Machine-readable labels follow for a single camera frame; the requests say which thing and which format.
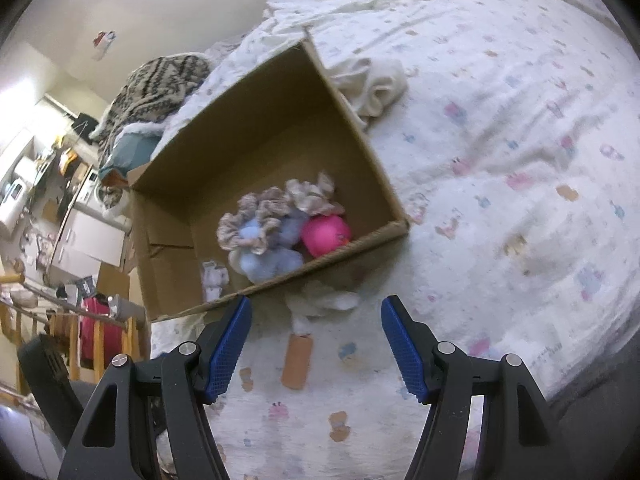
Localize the light blue plush fish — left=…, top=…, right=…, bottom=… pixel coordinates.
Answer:
left=229, top=208, right=310, bottom=284

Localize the tan foam cylinder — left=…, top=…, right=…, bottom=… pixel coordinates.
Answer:
left=281, top=334, right=314, bottom=390

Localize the white washing machine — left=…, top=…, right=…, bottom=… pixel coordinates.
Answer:
left=74, top=167, right=126, bottom=220

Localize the white patterned bed quilt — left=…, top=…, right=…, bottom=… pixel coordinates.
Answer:
left=163, top=0, right=639, bottom=479

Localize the white kitchen cabinet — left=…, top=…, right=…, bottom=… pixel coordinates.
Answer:
left=46, top=208, right=125, bottom=286

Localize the wooden rack with red bag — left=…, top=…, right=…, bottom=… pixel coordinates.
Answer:
left=1, top=273, right=146, bottom=384

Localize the white folded towel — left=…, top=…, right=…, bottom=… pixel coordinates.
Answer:
left=329, top=58, right=408, bottom=122

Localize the patterned knit blanket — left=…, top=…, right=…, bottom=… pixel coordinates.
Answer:
left=90, top=53, right=212, bottom=166

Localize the crinkled plastic label packet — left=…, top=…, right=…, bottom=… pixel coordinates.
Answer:
left=201, top=260, right=229, bottom=302

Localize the beige lace scrunchie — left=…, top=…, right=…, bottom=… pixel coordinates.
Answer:
left=216, top=171, right=345, bottom=255

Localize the wall hook rack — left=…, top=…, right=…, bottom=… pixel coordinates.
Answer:
left=92, top=30, right=116, bottom=61

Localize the pink rubber duck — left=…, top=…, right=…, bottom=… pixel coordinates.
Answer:
left=300, top=214, right=352, bottom=258

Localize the teal fleece cushion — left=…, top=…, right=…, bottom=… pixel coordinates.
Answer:
left=99, top=122, right=164, bottom=188

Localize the brown cardboard box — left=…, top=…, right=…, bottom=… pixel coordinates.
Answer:
left=129, top=39, right=409, bottom=321

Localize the white cloth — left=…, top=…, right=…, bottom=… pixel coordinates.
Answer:
left=284, top=281, right=361, bottom=336

